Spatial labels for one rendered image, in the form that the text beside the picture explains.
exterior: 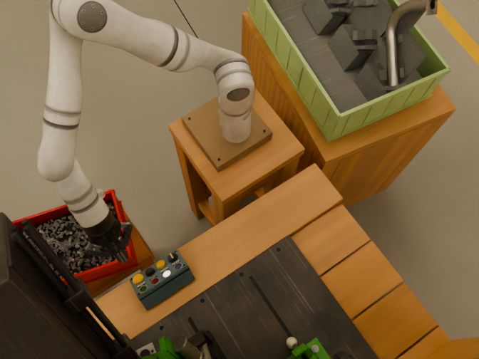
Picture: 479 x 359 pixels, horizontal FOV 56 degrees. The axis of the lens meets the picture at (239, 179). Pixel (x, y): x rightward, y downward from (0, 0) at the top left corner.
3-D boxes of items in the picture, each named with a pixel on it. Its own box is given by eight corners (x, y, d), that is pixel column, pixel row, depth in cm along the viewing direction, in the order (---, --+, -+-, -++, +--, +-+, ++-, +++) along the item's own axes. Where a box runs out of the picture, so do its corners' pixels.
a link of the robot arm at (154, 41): (78, -19, 76) (189, 34, 95) (56, -31, 82) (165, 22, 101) (59, 33, 78) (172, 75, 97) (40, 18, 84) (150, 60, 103)
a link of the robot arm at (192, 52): (173, 15, 97) (182, 51, 94) (253, 55, 117) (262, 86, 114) (147, 40, 102) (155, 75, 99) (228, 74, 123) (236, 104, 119)
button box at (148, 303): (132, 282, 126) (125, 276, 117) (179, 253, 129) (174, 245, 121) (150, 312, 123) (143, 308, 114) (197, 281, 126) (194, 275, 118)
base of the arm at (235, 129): (215, 127, 142) (212, 99, 126) (239, 111, 143) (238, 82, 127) (232, 148, 139) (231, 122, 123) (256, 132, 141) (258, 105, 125)
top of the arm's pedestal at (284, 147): (168, 130, 150) (167, 125, 147) (247, 85, 158) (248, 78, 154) (222, 206, 141) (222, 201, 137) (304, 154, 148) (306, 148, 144)
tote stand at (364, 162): (238, 118, 245) (241, 12, 172) (323, 86, 254) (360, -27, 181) (294, 229, 222) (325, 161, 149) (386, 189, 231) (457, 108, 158)
